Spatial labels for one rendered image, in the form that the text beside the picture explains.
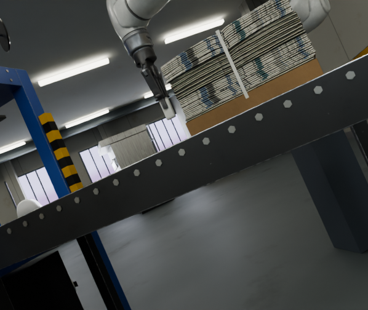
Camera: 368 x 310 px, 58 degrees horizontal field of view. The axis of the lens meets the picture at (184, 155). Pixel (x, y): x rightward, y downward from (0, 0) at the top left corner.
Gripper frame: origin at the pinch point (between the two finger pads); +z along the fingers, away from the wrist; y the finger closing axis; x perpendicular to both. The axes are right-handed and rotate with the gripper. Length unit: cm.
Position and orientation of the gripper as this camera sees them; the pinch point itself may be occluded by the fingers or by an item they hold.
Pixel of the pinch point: (167, 108)
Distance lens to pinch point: 109.4
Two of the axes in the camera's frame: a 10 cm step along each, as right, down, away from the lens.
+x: -8.6, 3.9, 3.1
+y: 2.9, -1.1, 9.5
